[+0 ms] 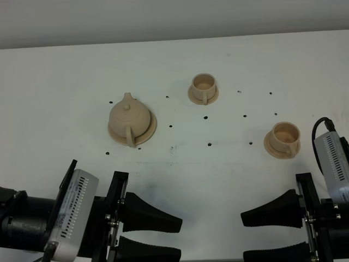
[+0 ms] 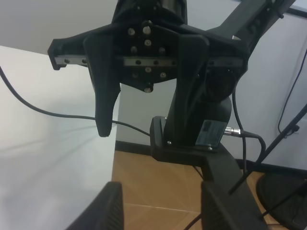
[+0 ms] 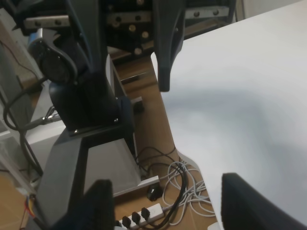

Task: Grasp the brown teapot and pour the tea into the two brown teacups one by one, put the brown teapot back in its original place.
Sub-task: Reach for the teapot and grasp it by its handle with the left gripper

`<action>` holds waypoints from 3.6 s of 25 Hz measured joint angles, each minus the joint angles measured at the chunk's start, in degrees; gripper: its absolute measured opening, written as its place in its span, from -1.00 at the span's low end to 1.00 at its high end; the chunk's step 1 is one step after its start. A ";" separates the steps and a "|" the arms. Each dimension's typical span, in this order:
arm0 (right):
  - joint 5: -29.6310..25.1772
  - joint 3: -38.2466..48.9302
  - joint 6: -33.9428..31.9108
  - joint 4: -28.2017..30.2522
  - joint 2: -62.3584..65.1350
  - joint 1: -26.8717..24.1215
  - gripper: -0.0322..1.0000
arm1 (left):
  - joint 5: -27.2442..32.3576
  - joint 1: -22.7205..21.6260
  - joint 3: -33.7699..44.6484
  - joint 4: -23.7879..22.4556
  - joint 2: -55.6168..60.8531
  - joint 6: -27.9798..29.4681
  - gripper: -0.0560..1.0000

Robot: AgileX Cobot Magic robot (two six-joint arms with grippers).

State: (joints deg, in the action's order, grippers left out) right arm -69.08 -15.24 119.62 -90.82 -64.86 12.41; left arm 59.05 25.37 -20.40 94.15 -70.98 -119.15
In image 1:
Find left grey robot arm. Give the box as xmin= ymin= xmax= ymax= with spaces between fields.
xmin=1 ymin=165 xmax=182 ymax=261

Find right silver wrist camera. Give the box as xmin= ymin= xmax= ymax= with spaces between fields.
xmin=314 ymin=131 xmax=348 ymax=205

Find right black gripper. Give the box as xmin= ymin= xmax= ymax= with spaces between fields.
xmin=240 ymin=173 xmax=348 ymax=262

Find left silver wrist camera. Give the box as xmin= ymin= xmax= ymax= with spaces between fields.
xmin=49 ymin=169 xmax=99 ymax=261

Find beige teapot saucer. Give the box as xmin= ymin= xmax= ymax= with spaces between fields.
xmin=107 ymin=111 xmax=157 ymax=147

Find far beige teacup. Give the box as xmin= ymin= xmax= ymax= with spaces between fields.
xmin=191 ymin=73 xmax=217 ymax=105

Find right black camera cable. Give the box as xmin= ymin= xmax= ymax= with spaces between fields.
xmin=311 ymin=117 xmax=336 ymax=175

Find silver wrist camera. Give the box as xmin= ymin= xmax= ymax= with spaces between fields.
xmin=49 ymin=169 xmax=99 ymax=261
xmin=314 ymin=131 xmax=348 ymax=205

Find far beige cup saucer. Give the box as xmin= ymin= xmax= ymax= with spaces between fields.
xmin=188 ymin=86 xmax=219 ymax=105

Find near beige cup saucer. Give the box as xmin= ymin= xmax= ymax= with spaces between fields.
xmin=264 ymin=132 xmax=300 ymax=159

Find beige cup saucer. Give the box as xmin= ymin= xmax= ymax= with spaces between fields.
xmin=188 ymin=86 xmax=219 ymax=105
xmin=264 ymin=132 xmax=300 ymax=159

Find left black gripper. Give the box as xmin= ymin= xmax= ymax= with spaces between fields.
xmin=77 ymin=171 xmax=183 ymax=262

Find near beige teacup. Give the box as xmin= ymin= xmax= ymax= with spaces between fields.
xmin=271 ymin=122 xmax=300 ymax=150

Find beige ceramic teapot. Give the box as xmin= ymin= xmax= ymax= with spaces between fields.
xmin=107 ymin=92 xmax=151 ymax=147

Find beige teacup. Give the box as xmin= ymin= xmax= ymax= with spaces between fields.
xmin=191 ymin=73 xmax=217 ymax=105
xmin=271 ymin=122 xmax=300 ymax=150

